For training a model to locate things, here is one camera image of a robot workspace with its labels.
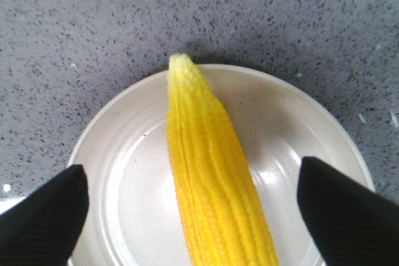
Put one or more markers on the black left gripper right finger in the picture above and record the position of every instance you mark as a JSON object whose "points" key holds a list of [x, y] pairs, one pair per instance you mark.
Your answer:
{"points": [[350, 225]]}

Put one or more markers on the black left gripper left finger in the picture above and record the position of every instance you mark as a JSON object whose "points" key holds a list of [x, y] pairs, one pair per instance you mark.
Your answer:
{"points": [[43, 229]]}

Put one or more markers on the beige round plate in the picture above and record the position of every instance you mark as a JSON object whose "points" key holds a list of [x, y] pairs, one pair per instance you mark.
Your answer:
{"points": [[133, 216]]}

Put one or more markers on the yellow corn cob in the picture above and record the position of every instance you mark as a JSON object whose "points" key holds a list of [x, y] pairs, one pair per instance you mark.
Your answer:
{"points": [[219, 206]]}

